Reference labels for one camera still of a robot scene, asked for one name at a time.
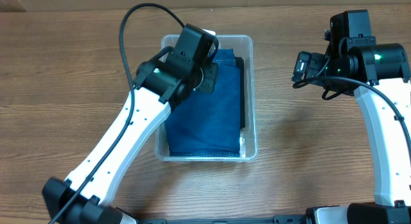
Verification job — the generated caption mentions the black cloth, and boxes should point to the black cloth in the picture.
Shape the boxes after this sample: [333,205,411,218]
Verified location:
[235,57,245,129]

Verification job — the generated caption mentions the clear plastic storage container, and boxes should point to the clear plastic storage container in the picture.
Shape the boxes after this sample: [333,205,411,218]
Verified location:
[155,35,258,162]

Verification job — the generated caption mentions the blue denim jeans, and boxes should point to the blue denim jeans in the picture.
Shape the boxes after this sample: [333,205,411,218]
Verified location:
[164,49,241,157]

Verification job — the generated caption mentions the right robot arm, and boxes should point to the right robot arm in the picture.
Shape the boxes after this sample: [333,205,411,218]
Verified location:
[295,10,410,223]

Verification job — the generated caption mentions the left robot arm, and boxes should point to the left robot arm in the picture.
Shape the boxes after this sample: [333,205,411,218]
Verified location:
[42,24,218,224]

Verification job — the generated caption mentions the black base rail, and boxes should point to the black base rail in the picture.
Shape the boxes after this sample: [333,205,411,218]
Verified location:
[116,207,307,224]

